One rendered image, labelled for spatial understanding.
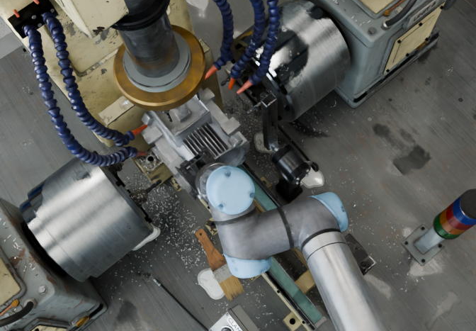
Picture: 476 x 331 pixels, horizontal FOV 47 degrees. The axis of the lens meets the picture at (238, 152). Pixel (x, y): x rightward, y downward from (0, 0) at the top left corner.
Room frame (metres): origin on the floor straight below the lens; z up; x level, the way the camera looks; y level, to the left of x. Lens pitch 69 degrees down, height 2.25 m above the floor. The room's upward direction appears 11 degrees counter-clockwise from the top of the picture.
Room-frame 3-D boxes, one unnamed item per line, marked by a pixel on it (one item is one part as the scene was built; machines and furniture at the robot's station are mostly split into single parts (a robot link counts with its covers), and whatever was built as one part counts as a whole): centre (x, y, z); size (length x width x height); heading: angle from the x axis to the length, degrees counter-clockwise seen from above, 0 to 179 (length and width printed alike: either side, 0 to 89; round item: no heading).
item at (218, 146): (0.52, 0.10, 1.01); 0.20 x 0.19 x 0.19; 28
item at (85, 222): (0.35, 0.41, 1.04); 0.37 x 0.25 x 0.25; 119
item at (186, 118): (0.56, 0.12, 1.11); 0.12 x 0.11 x 0.07; 28
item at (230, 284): (0.25, 0.11, 0.80); 0.21 x 0.05 x 0.01; 21
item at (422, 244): (0.20, -0.43, 1.01); 0.08 x 0.08 x 0.42; 29
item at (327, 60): (0.68, -0.19, 1.04); 0.41 x 0.25 x 0.25; 119
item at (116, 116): (0.66, 0.17, 0.97); 0.30 x 0.11 x 0.34; 119
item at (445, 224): (0.20, -0.43, 1.10); 0.06 x 0.06 x 0.04
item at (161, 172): (0.53, 0.23, 0.86); 0.07 x 0.06 x 0.12; 119
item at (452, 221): (0.20, -0.43, 1.14); 0.06 x 0.06 x 0.04
